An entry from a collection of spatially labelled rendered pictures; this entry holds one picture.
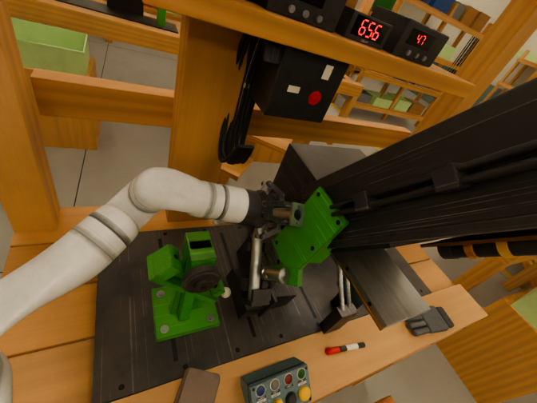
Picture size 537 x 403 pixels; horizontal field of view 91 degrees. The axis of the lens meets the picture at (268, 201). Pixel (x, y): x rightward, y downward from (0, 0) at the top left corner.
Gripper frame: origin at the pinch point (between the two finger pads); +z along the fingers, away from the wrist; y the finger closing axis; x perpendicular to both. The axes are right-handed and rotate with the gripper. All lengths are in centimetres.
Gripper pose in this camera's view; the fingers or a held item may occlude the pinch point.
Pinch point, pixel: (288, 213)
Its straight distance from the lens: 63.9
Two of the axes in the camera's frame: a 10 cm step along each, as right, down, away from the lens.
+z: 7.7, 1.5, 6.2
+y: 1.2, -9.9, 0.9
